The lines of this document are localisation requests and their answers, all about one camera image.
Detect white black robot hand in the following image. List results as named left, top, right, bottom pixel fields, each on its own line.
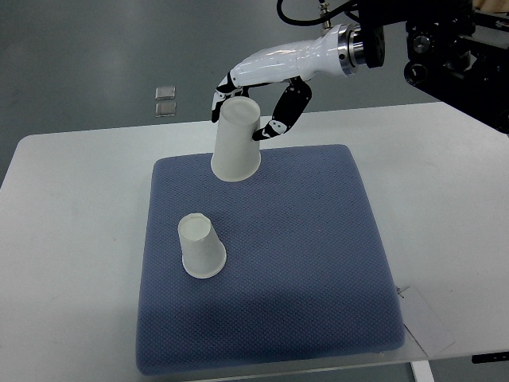
left=211, top=25, right=356, bottom=141

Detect white paper cup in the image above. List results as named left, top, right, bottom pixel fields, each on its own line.
left=211, top=96, right=261, bottom=182
left=177, top=213, right=227, bottom=279

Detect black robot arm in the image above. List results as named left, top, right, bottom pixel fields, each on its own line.
left=276, top=1, right=508, bottom=134

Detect upper metal floor plate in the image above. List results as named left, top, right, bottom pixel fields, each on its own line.
left=155, top=85, right=176, bottom=100

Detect blue textured cushion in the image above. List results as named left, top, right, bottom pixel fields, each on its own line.
left=136, top=144, right=405, bottom=375

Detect white paper cup on cushion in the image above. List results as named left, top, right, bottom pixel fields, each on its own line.
left=177, top=213, right=227, bottom=279

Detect white paper tag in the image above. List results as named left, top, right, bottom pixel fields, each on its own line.
left=398, top=287, right=455, bottom=357

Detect white table leg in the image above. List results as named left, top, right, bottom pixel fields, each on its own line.
left=410, top=361, right=435, bottom=382

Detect black table control panel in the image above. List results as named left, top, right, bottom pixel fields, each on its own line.
left=471, top=351, right=509, bottom=364

